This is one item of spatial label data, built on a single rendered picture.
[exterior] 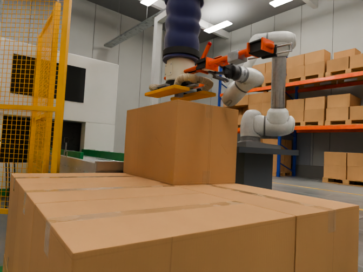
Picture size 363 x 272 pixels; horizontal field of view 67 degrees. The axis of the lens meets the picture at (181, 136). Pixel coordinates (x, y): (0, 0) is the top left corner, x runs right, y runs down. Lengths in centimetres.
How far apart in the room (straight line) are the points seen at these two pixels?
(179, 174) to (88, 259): 87
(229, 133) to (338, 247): 73
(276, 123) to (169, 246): 170
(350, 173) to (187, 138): 756
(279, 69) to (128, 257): 184
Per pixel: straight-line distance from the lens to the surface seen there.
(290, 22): 1197
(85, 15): 1205
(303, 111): 926
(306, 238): 92
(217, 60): 141
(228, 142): 149
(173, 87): 147
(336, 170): 878
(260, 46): 123
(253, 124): 216
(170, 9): 177
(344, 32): 1088
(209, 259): 64
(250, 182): 209
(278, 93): 216
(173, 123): 131
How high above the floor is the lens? 71
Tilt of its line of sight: 3 degrees up
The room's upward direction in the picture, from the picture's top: 3 degrees clockwise
